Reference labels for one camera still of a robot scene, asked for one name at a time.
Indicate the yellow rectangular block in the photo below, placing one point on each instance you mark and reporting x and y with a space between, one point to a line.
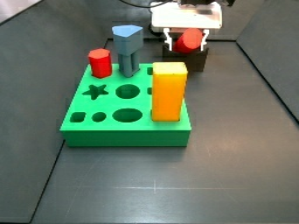
168 85

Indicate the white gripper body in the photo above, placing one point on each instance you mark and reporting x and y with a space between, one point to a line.
172 15

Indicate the black cradle stand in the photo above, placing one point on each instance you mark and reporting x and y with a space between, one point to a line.
193 59

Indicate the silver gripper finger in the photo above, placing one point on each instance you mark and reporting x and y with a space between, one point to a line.
168 38
205 34

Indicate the red hexagonal block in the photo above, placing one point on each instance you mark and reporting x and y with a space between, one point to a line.
98 59

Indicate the red cylinder block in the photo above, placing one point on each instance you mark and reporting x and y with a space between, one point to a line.
188 41

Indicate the blue pentagon block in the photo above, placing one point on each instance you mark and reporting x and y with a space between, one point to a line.
128 39

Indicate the green shape sorter base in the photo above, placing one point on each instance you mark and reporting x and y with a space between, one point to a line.
109 113

